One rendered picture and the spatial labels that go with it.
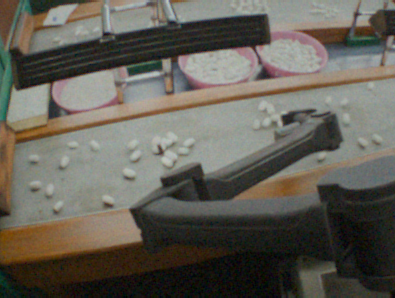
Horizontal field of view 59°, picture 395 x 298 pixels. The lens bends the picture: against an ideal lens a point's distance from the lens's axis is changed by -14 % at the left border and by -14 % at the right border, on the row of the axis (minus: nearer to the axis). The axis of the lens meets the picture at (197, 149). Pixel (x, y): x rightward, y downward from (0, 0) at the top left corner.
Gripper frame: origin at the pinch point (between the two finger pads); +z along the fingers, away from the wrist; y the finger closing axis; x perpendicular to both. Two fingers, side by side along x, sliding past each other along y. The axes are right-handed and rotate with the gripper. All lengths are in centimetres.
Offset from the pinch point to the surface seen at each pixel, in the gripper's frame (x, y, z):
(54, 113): -12, 68, 37
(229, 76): -13.1, 7.3, 27.9
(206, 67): -17.2, 13.5, 32.4
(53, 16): -54, 70, 74
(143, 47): -24.3, 35.4, -11.7
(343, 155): 12.6, -15.5, -3.1
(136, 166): 5.4, 41.9, 5.2
